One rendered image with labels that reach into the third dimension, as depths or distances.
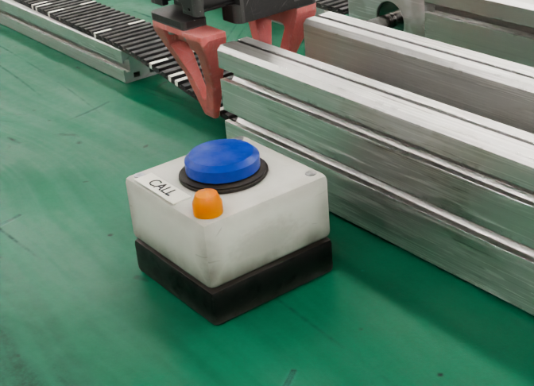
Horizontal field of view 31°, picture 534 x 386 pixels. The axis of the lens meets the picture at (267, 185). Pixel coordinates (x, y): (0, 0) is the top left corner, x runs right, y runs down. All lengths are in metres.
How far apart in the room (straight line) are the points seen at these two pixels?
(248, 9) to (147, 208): 0.21
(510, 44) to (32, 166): 0.35
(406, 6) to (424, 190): 0.28
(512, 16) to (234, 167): 0.28
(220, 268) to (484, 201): 0.13
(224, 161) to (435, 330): 0.14
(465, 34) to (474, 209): 0.26
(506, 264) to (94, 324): 0.21
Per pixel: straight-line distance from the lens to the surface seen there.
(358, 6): 0.82
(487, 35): 0.73
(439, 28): 0.76
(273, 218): 0.50
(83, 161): 0.71
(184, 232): 0.49
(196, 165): 0.50
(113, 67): 0.86
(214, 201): 0.47
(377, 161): 0.54
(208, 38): 0.66
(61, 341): 0.51
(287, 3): 0.70
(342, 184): 0.58
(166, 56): 0.81
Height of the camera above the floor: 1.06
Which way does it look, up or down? 26 degrees down
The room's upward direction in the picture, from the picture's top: 5 degrees counter-clockwise
